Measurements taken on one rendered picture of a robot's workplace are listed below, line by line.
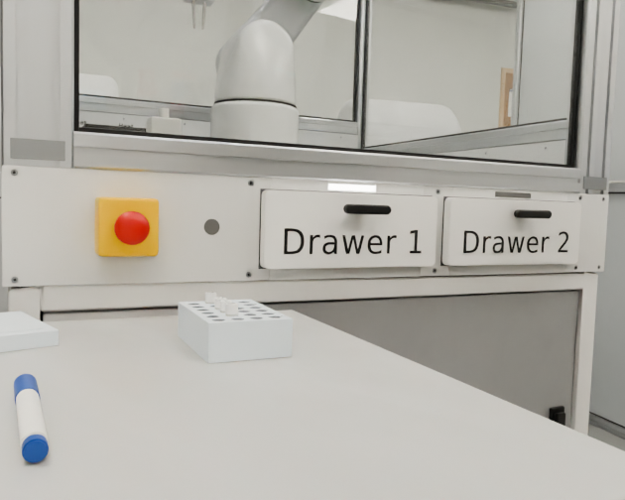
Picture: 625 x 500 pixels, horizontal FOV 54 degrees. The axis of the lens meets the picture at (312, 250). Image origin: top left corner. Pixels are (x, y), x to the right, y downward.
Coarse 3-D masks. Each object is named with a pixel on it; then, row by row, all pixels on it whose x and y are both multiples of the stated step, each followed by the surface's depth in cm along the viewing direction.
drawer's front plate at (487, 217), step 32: (448, 224) 98; (480, 224) 100; (512, 224) 103; (544, 224) 106; (576, 224) 110; (448, 256) 98; (480, 256) 101; (512, 256) 104; (544, 256) 107; (576, 256) 110
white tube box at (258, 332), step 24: (192, 312) 61; (216, 312) 61; (240, 312) 62; (264, 312) 62; (192, 336) 61; (216, 336) 56; (240, 336) 57; (264, 336) 58; (288, 336) 59; (216, 360) 57; (240, 360) 58
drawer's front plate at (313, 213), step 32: (288, 192) 85; (320, 192) 88; (288, 224) 86; (320, 224) 88; (352, 224) 90; (384, 224) 92; (416, 224) 95; (288, 256) 86; (320, 256) 88; (352, 256) 91; (384, 256) 93; (416, 256) 95
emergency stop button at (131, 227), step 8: (120, 216) 71; (128, 216) 71; (136, 216) 72; (144, 216) 73; (120, 224) 71; (128, 224) 71; (136, 224) 72; (144, 224) 72; (120, 232) 71; (128, 232) 71; (136, 232) 72; (144, 232) 72; (120, 240) 72; (128, 240) 72; (136, 240) 72
